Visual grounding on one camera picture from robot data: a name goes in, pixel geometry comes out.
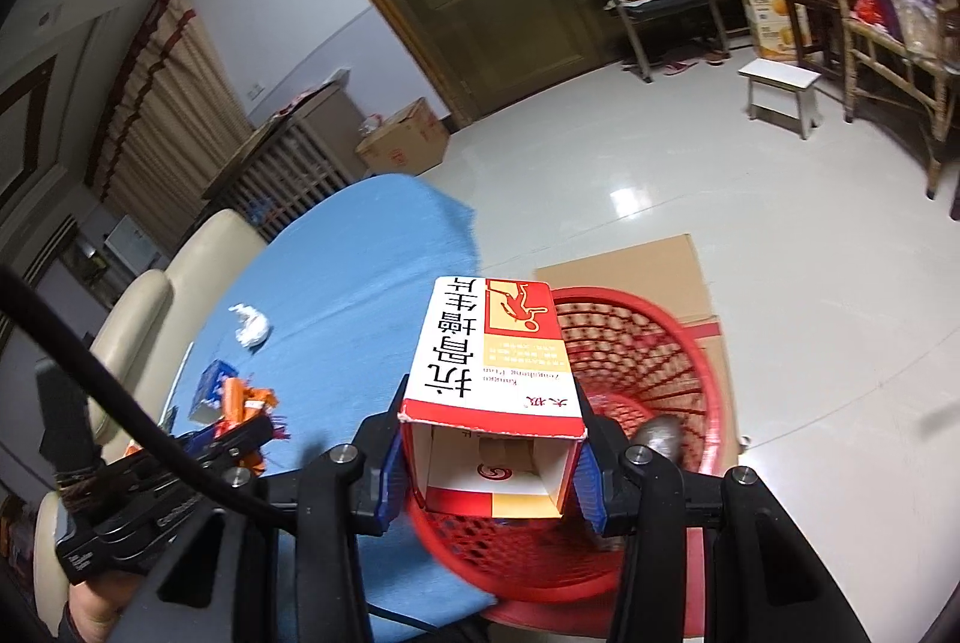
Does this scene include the brown curtain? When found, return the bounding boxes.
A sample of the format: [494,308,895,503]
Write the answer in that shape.
[85,0,252,253]

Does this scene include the small white stool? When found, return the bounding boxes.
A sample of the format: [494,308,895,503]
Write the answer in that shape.
[739,58,822,141]

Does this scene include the black cable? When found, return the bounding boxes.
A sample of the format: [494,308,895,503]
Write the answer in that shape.
[0,266,452,637]

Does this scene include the beige leather sofa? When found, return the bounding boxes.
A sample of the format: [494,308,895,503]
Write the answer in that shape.
[32,209,267,635]

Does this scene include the wooden armchair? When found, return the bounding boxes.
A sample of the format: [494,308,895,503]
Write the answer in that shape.
[836,0,958,198]

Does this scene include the wooden slatted crib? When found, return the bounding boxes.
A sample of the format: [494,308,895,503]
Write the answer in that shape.
[202,81,370,242]

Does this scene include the orange printed carton box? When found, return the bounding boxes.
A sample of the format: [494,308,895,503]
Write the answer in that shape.
[742,0,812,63]

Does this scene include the red white medicine box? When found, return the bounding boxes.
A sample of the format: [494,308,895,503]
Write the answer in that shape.
[398,276,587,519]

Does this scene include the silver foil wrapper ball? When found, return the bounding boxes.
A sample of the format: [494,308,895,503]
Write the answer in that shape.
[630,414,683,466]

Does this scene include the flat cardboard sheet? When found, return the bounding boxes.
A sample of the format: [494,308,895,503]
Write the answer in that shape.
[535,235,740,476]

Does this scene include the person's left hand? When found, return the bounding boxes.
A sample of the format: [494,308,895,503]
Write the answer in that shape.
[57,572,143,643]

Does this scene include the orange wrapper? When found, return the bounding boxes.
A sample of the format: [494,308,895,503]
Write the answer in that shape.
[215,377,290,440]

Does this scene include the white tissue ball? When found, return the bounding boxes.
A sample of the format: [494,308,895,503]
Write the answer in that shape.
[228,304,272,350]

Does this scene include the cardboard box by wall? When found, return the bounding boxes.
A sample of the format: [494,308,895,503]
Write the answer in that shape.
[356,97,451,175]

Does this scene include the blue carton box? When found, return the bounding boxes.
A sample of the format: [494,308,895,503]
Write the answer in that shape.
[189,360,238,425]

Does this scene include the red plastic trash basket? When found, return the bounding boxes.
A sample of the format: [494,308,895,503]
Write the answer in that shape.
[409,287,736,636]

